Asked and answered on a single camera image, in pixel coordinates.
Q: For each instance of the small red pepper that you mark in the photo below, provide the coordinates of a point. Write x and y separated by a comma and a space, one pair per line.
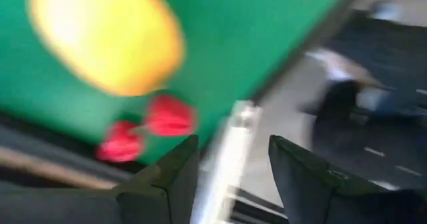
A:
120, 144

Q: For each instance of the yellow lemon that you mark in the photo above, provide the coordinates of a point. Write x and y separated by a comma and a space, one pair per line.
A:
106, 37

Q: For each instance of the aluminium frame post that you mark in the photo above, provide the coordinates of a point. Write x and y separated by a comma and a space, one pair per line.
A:
227, 160

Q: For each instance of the red cherries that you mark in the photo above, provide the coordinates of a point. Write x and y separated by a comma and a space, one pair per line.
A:
170, 117

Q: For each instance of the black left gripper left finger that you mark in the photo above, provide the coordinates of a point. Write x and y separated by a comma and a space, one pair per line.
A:
150, 200

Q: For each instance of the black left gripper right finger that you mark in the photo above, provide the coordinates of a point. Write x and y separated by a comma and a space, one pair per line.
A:
317, 200

